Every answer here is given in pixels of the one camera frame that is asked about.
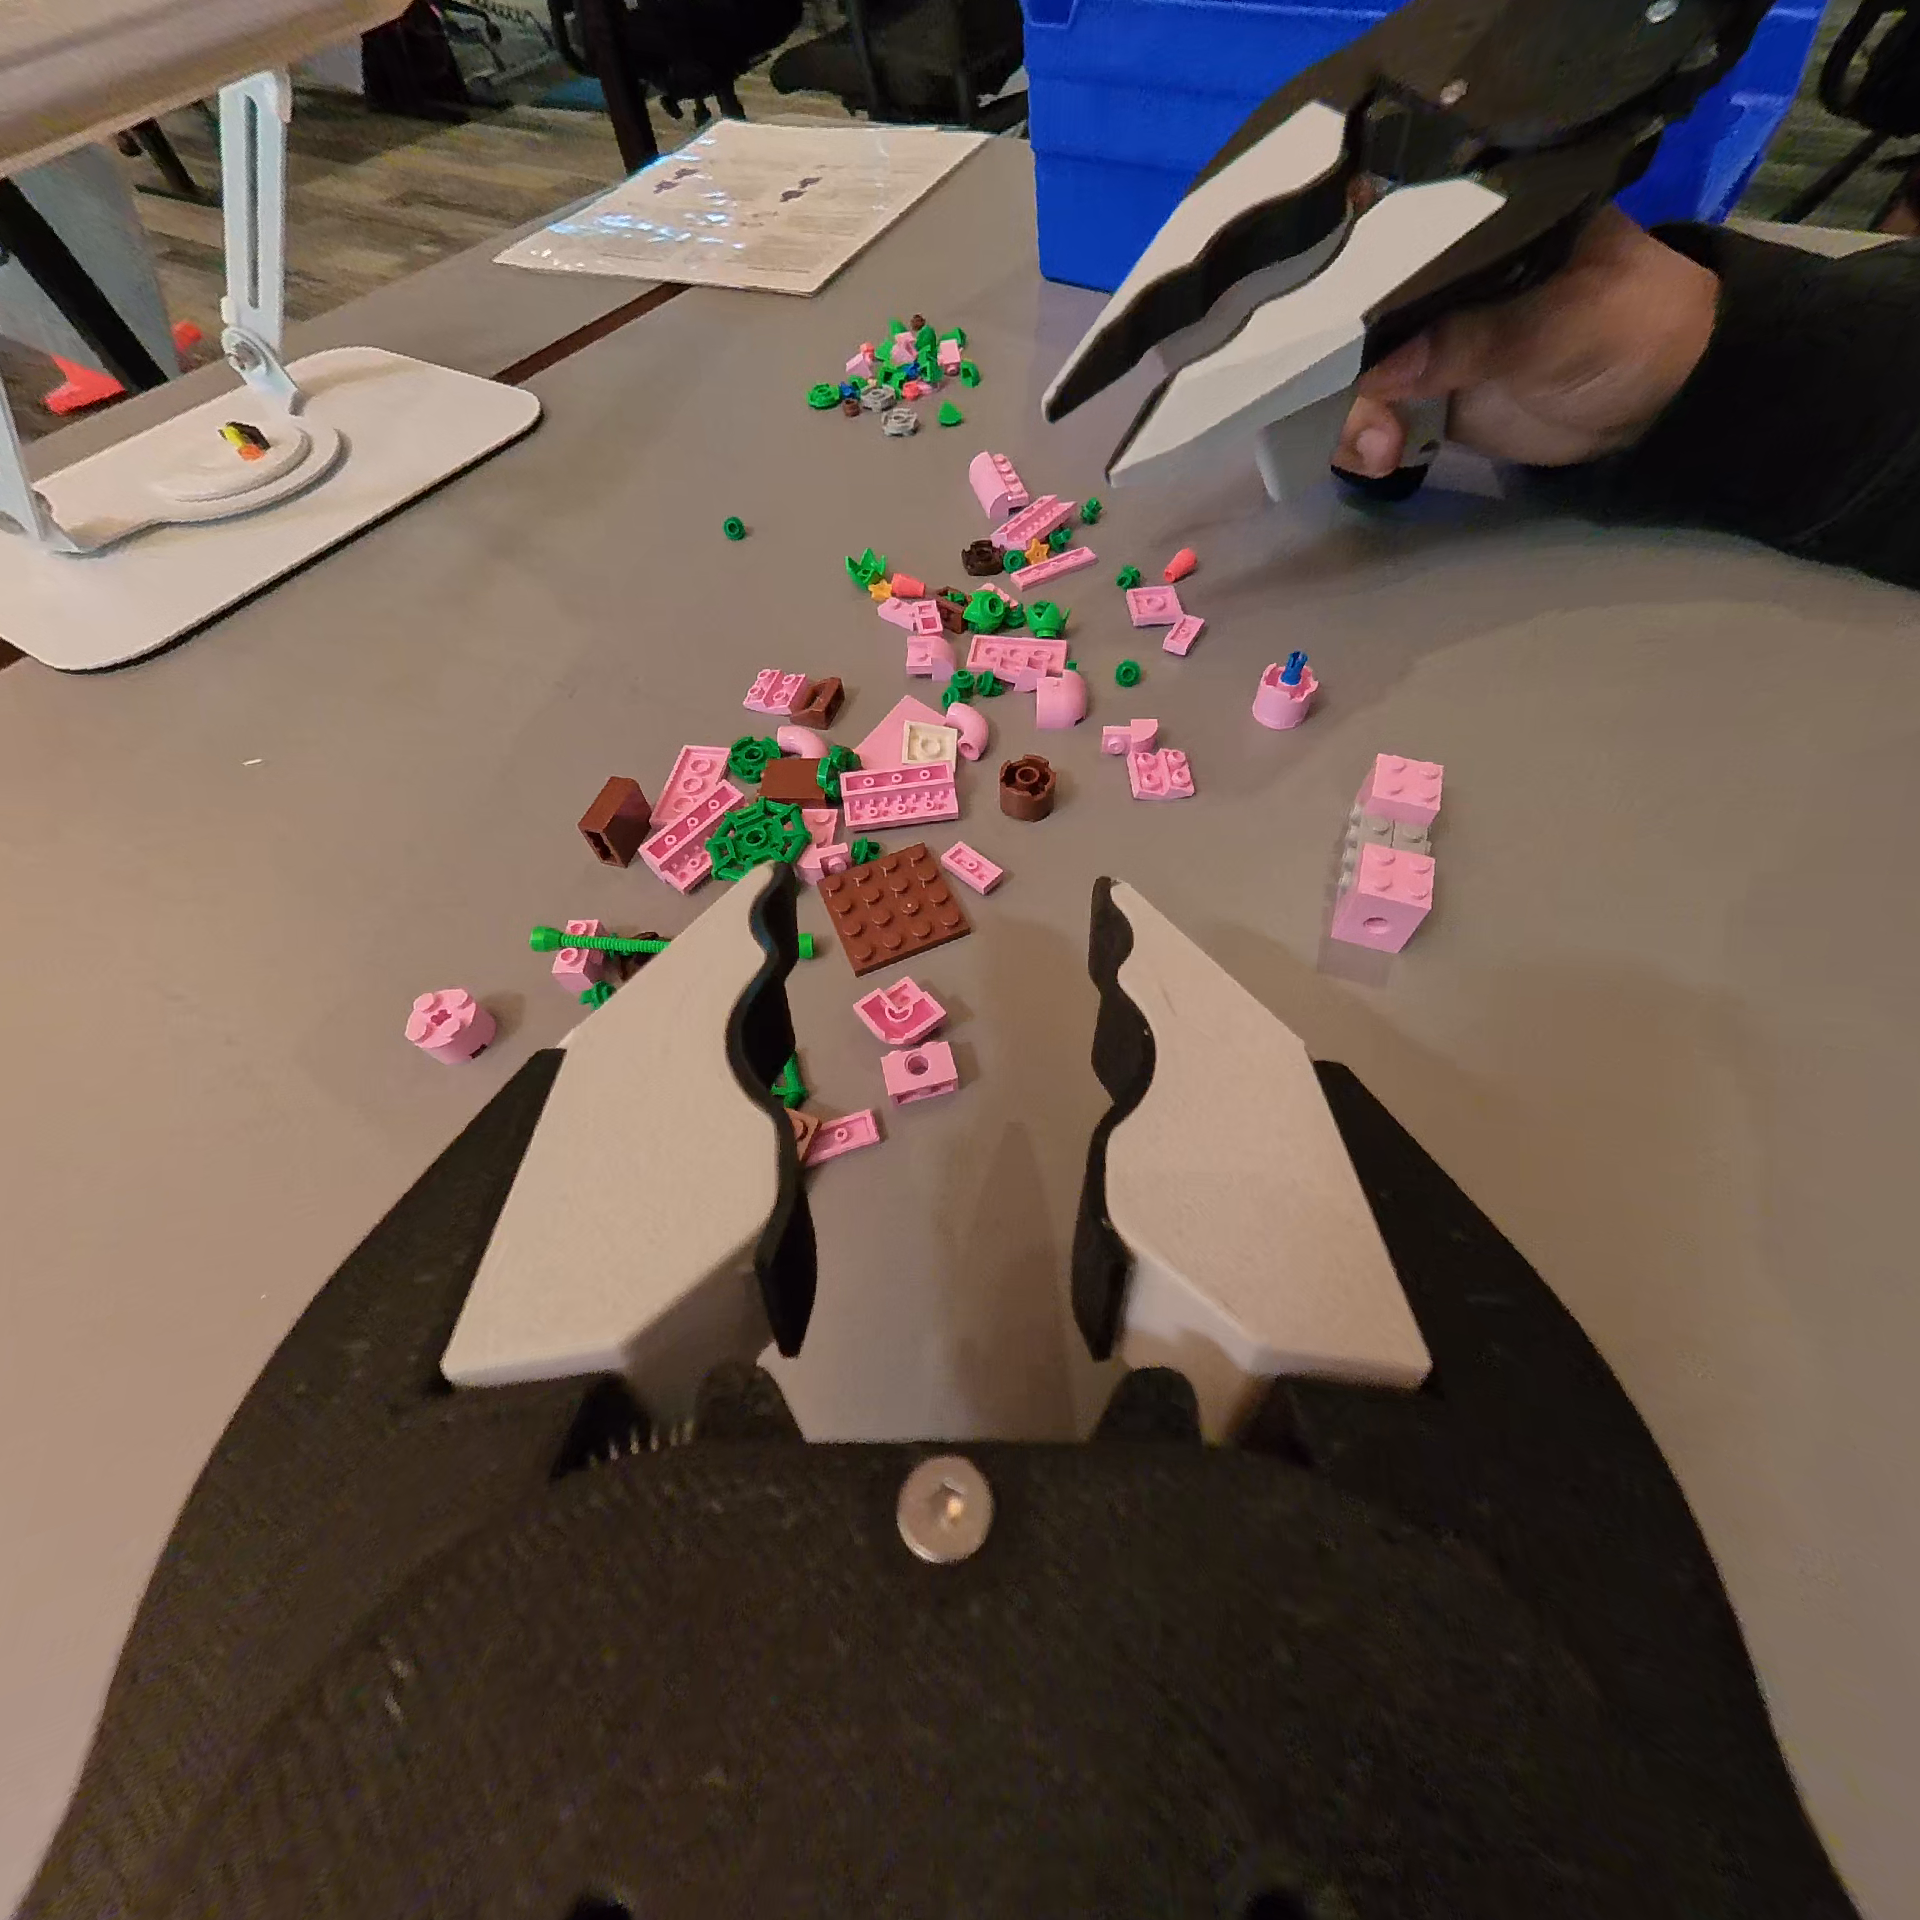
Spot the green web piece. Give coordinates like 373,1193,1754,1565
704,801,818,885

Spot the green ribbed rod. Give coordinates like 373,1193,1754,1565
528,922,818,964

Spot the brown square brick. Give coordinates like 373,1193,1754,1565
579,775,656,872

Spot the white board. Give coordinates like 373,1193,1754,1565
0,0,544,674

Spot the printed instruction sheet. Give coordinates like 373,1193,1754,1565
493,116,995,299

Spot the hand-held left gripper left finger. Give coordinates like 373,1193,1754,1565
439,864,823,1389

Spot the heap of mixed tiny pieces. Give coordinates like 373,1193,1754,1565
805,312,987,442

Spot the black office chair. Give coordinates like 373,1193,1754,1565
774,0,1030,129
547,0,805,129

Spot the pink toy brick assembly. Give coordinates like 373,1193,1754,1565
1329,749,1449,959

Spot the person's right hand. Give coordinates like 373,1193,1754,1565
1333,202,1721,501

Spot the blue storage bin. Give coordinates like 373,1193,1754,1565
1019,0,1837,298

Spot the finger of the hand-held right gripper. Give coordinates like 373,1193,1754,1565
1040,97,1365,425
1104,177,1509,489

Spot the person's right forearm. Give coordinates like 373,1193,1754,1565
1559,217,1920,589

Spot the brown studded plate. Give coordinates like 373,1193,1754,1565
816,843,992,964

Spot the pile of small toy bricks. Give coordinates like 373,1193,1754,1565
528,451,1209,1164

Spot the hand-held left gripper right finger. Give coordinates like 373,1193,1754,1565
1071,879,1434,1393

